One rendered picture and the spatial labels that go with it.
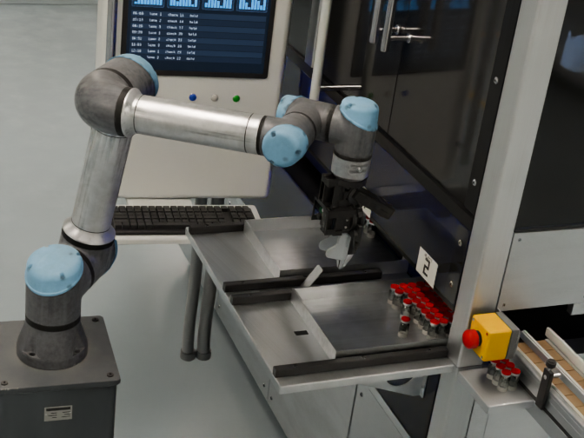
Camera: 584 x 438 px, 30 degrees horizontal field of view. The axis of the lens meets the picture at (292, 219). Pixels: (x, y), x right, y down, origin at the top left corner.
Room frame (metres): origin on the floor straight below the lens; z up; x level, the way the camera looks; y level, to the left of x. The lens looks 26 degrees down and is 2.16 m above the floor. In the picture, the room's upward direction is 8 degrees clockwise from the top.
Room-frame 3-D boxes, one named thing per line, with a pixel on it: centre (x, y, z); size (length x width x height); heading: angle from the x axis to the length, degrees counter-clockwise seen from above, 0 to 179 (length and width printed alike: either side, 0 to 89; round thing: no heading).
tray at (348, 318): (2.10, -0.23, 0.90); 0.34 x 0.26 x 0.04; 114
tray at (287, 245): (2.41, -0.09, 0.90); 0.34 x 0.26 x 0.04; 114
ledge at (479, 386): (1.93, -0.48, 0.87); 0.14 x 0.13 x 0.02; 114
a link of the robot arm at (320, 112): (1.97, 0.00, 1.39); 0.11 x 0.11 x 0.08; 77
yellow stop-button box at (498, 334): (1.92, -0.44, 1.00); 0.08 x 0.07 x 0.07; 114
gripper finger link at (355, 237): (1.96, -0.12, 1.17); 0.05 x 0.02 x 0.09; 25
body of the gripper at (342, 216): (1.97, -0.09, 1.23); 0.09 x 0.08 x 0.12; 115
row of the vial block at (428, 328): (2.14, -0.31, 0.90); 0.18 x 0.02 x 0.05; 24
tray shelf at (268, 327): (2.23, -0.10, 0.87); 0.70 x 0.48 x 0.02; 24
